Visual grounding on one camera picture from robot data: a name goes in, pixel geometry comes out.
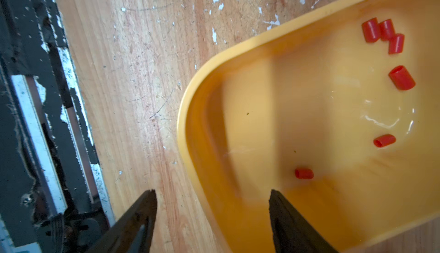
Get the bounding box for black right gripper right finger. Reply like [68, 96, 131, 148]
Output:
[269, 189, 337, 253]

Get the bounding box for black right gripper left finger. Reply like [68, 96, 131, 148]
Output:
[88, 189, 158, 253]

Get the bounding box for red screw protection sleeve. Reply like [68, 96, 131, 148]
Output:
[373, 134, 396, 148]
[294, 168, 315, 180]
[362, 18, 381, 43]
[388, 66, 416, 91]
[378, 19, 395, 41]
[388, 33, 405, 55]

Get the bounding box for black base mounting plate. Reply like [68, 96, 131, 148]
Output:
[1, 0, 115, 253]

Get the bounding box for yellow plastic tray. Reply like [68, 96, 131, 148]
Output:
[177, 0, 440, 253]

